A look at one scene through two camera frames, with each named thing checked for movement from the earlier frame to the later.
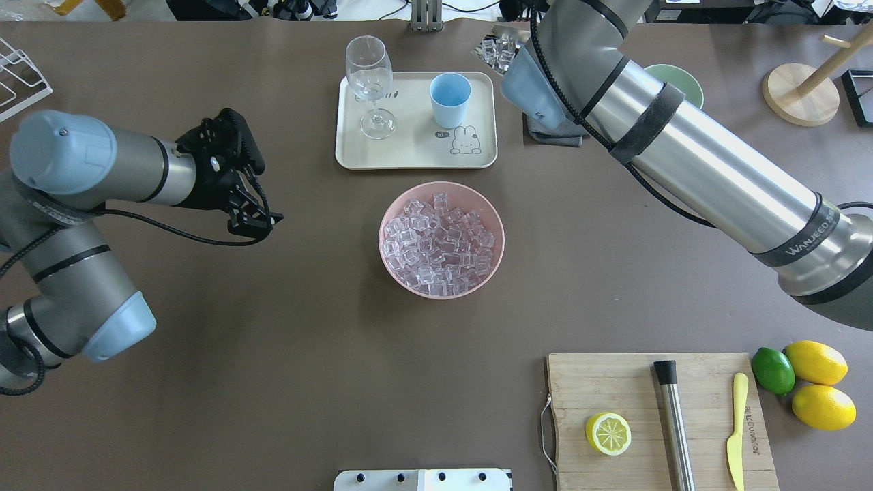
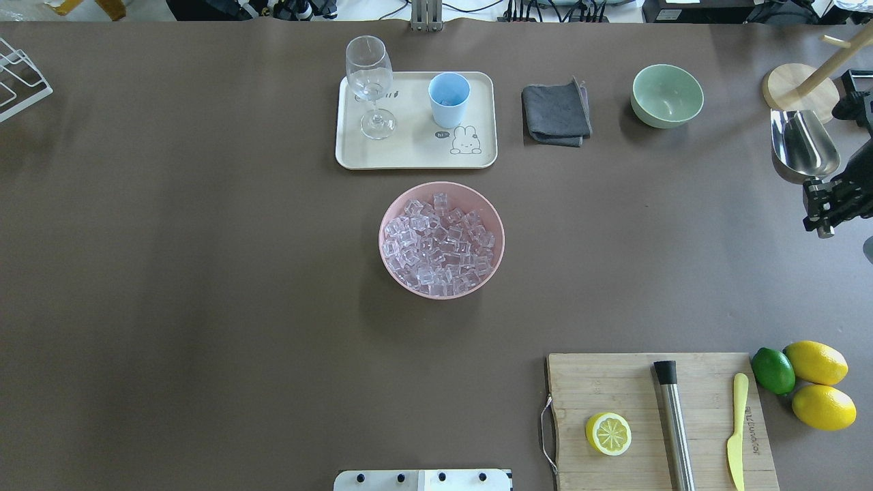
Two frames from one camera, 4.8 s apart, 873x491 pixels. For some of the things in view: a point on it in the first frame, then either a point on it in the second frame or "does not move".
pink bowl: [441, 240] does not move
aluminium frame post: [427, 16] does not move
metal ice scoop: [498, 48] -> [802, 150]
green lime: [773, 372] does not move
